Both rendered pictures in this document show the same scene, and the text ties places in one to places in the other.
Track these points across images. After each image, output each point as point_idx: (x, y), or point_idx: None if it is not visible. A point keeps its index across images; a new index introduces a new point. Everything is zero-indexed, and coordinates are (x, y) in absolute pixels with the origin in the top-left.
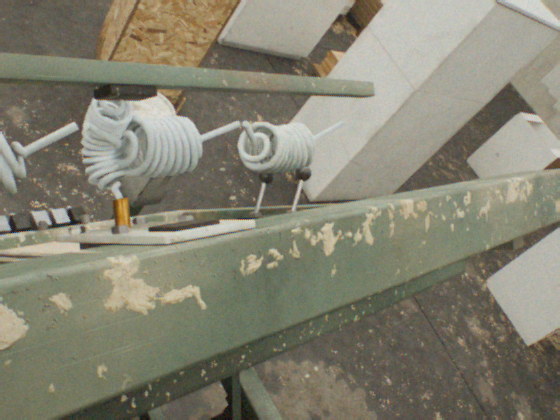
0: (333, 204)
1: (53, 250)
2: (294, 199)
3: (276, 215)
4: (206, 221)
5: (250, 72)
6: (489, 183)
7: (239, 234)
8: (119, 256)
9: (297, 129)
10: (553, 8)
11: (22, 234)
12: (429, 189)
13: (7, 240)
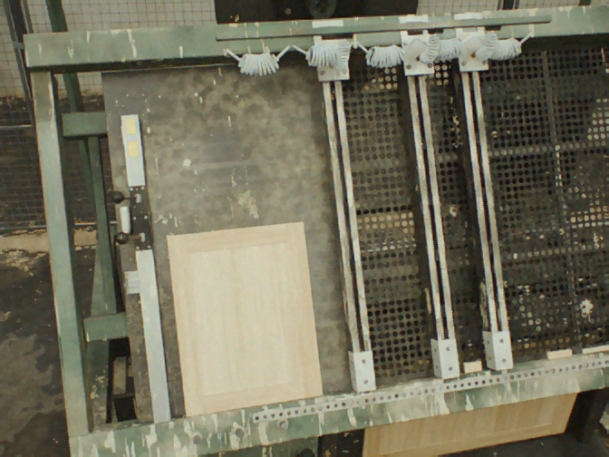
0: (53, 234)
1: (261, 338)
2: (132, 198)
3: (280, 48)
4: (325, 26)
5: (297, 28)
6: (151, 28)
7: (320, 19)
8: (355, 18)
9: (253, 55)
10: None
11: (262, 412)
12: (179, 46)
13: (276, 404)
